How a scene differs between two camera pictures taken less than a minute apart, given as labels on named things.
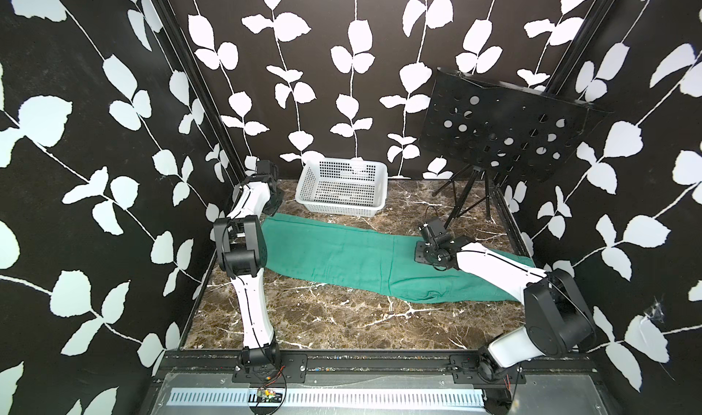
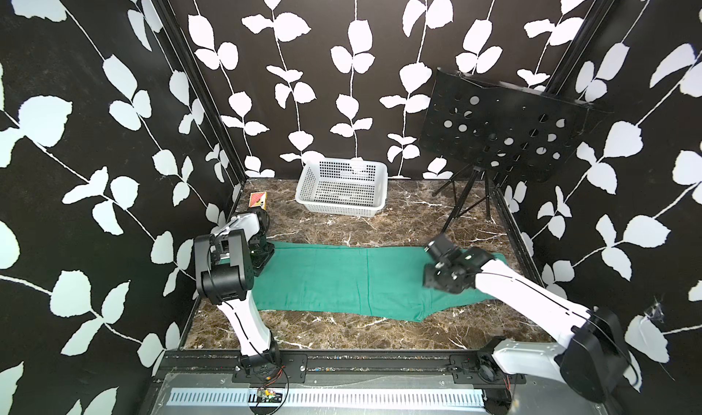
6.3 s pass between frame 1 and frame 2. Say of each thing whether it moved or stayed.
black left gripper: moved
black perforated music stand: stayed
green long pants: moved
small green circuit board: stayed
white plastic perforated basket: stayed
